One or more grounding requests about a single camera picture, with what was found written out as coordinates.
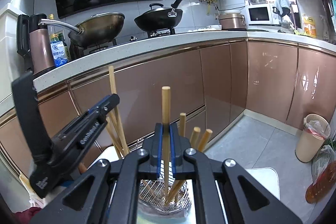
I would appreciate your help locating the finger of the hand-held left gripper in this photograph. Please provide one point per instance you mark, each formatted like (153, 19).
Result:
(103, 102)
(111, 107)

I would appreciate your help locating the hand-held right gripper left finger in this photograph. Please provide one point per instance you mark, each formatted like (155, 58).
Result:
(158, 150)

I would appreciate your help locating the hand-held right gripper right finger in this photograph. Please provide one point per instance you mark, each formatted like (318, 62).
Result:
(174, 150)

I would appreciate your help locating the long wooden chopstick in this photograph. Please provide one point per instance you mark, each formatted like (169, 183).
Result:
(166, 103)
(112, 82)

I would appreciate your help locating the set of wooden chopsticks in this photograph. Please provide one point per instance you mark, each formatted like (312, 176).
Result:
(182, 124)

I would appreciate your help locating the blue salt packet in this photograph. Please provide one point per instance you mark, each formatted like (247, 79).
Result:
(59, 54)

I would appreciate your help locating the white kitchen countertop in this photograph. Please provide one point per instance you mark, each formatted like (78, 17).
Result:
(157, 43)

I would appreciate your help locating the sauce bottle with yellow cap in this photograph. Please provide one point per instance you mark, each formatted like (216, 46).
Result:
(55, 36)

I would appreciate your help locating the rose gold knife block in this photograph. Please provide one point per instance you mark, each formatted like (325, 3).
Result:
(39, 50)

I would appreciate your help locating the brown kitchen base cabinets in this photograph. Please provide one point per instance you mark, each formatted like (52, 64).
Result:
(223, 82)

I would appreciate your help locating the black gas stove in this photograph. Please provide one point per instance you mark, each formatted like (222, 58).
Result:
(157, 34)

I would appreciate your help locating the white stool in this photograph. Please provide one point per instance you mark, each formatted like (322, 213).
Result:
(262, 182)

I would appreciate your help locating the black wok with lid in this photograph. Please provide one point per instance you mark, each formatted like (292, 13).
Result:
(160, 19)

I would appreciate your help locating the white appliance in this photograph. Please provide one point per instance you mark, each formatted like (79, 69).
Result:
(9, 29)

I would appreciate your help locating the white bowl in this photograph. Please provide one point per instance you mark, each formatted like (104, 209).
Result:
(214, 27)

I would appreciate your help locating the beige trash bin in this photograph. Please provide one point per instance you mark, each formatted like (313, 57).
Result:
(309, 145)

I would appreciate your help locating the brown rice cooker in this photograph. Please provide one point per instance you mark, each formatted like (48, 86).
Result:
(232, 22)

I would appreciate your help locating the plastic bottle of orange oil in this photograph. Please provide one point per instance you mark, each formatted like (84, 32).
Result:
(320, 184)

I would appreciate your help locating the clear plastic bag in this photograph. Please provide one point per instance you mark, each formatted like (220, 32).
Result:
(324, 158)

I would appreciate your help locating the white microwave oven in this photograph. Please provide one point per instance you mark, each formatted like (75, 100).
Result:
(258, 14)

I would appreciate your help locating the grey blue cloth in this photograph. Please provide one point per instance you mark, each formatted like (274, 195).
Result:
(282, 3)

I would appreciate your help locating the yellow box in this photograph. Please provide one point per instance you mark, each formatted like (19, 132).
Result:
(309, 27)

